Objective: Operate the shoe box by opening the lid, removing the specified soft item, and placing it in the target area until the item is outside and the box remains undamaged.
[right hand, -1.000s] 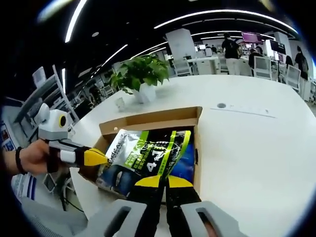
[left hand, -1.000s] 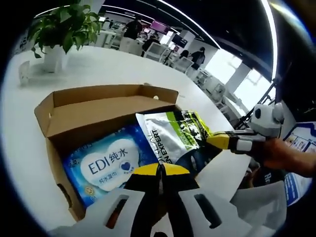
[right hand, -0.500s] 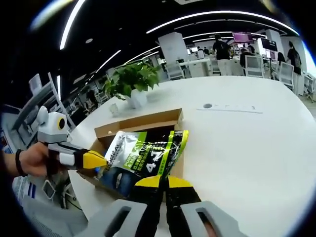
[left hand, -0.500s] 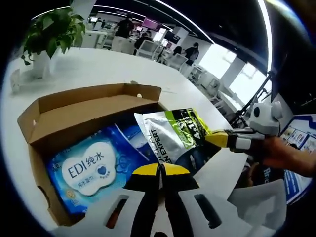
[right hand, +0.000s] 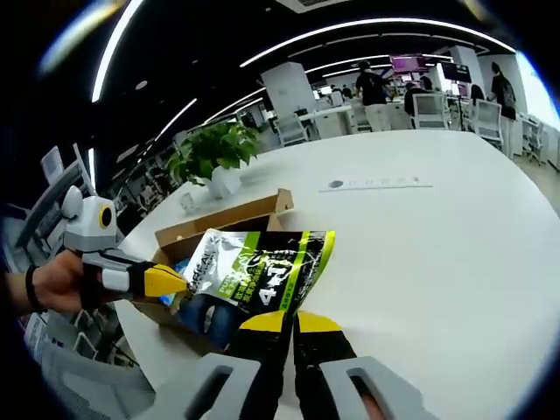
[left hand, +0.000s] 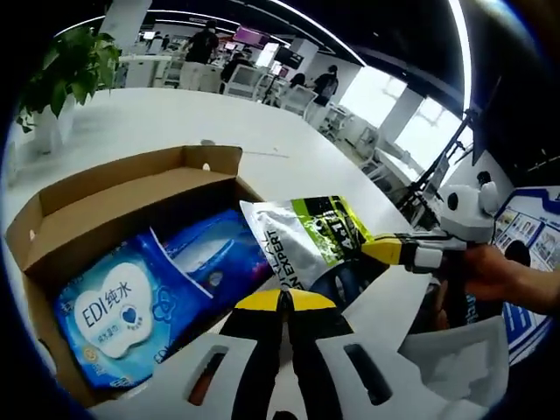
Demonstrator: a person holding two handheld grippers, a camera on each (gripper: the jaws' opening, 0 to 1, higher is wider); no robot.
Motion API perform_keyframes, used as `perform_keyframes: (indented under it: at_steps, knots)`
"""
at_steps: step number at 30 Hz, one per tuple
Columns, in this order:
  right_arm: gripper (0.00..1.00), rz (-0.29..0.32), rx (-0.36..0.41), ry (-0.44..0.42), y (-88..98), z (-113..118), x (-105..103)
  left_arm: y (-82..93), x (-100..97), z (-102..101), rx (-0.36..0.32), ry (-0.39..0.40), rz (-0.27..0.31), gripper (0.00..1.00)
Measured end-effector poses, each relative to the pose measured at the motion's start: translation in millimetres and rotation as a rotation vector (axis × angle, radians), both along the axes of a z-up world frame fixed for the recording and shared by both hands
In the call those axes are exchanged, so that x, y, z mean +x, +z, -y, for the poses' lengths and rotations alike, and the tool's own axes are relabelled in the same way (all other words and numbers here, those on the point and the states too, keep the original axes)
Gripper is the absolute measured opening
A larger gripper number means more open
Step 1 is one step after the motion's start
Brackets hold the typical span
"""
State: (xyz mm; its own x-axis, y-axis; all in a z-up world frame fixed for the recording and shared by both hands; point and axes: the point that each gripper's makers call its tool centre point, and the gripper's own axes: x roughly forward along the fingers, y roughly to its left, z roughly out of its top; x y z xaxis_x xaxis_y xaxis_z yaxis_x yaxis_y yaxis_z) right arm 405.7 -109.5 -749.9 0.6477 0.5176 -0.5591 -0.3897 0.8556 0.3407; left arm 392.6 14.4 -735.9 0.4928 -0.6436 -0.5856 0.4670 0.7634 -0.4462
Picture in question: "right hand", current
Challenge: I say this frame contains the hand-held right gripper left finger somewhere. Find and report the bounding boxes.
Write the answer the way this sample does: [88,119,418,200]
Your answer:
[152,311,293,420]

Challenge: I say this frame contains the grey storage shelf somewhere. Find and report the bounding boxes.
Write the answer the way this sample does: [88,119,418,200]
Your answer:
[8,142,104,263]

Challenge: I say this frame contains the purple monitor screen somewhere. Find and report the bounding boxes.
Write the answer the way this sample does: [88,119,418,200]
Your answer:
[389,54,426,74]

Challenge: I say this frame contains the black wristband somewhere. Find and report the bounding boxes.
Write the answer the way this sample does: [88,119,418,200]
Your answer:
[24,262,46,314]

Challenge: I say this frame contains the brown cardboard shoe box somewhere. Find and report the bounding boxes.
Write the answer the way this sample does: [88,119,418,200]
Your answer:
[130,187,295,351]

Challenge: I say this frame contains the blue plastic tissue pack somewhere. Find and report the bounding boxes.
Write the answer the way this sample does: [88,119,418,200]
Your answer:
[177,293,247,350]

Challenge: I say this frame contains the white mesh office chair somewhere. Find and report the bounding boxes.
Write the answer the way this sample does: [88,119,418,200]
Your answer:
[473,99,503,141]
[412,93,450,130]
[273,114,312,148]

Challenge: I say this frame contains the silver green soft pouch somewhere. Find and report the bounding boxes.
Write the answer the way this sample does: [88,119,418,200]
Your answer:
[182,228,338,317]

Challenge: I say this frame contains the grey mesh office chair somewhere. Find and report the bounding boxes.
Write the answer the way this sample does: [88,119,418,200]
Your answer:
[41,339,158,420]

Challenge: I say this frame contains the person's left hand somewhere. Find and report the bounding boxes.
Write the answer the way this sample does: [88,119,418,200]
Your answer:
[32,251,109,313]

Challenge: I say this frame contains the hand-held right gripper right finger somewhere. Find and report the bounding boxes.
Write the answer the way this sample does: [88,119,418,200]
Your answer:
[292,310,441,420]

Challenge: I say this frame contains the ceiling light strip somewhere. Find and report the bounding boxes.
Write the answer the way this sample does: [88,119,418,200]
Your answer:
[90,0,146,104]

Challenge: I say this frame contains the white square pillar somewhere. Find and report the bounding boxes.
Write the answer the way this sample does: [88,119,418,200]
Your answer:
[261,60,310,119]

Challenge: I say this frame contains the dark monitor screen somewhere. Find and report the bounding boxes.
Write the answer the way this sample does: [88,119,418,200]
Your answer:
[440,61,473,83]

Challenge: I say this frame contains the green potted plant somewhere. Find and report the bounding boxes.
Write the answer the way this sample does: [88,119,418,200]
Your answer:
[165,121,263,200]

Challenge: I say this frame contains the long curved ceiling light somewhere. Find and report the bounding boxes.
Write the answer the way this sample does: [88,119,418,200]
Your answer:
[239,17,517,69]

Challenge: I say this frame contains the flat white table strip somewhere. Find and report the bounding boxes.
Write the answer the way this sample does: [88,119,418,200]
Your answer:
[318,178,435,193]

